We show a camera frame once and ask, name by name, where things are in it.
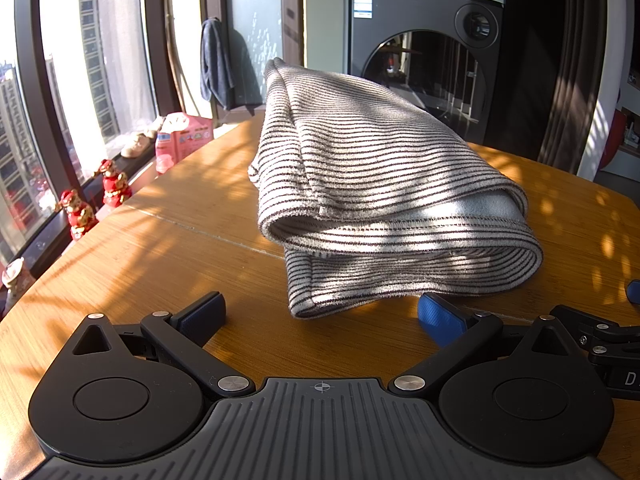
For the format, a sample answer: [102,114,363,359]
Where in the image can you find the pale ceramic figurine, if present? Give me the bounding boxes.
[0,257,26,312]

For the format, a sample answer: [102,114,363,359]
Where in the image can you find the pink plastic packet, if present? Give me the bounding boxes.
[154,112,216,175]

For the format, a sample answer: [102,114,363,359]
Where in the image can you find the grey striped garment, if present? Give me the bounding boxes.
[248,57,545,320]

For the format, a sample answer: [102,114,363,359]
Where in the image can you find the grey front-load washing machine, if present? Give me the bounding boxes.
[345,0,506,147]

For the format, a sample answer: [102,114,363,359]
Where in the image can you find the red ornament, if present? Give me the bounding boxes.
[597,107,629,172]

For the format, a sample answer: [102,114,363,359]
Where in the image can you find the dark window frame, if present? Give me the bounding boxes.
[0,0,306,291]

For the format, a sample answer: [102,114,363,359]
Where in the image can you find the white television cabinet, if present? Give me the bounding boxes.
[617,74,640,152]

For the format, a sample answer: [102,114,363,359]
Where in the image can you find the red doll figurine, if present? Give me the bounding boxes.
[94,159,134,207]
[55,189,100,241]

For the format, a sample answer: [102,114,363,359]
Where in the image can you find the beige slippers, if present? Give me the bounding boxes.
[120,116,166,160]

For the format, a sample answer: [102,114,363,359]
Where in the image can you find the dark brown curtain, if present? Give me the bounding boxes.
[537,0,609,177]

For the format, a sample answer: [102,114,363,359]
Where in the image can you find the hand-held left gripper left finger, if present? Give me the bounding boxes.
[73,291,257,397]

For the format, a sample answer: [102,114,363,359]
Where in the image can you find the hanging blue towel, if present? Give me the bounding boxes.
[200,17,239,109]

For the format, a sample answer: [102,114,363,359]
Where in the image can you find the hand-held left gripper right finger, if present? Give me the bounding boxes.
[392,292,577,397]

